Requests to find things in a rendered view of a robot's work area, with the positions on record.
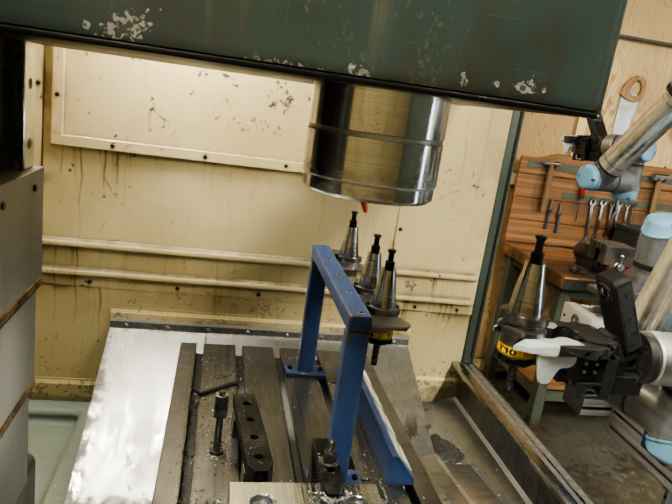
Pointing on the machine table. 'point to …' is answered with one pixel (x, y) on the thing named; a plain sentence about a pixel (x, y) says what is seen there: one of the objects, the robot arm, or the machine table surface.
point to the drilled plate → (238, 491)
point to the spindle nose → (374, 144)
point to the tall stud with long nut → (219, 420)
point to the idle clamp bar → (258, 472)
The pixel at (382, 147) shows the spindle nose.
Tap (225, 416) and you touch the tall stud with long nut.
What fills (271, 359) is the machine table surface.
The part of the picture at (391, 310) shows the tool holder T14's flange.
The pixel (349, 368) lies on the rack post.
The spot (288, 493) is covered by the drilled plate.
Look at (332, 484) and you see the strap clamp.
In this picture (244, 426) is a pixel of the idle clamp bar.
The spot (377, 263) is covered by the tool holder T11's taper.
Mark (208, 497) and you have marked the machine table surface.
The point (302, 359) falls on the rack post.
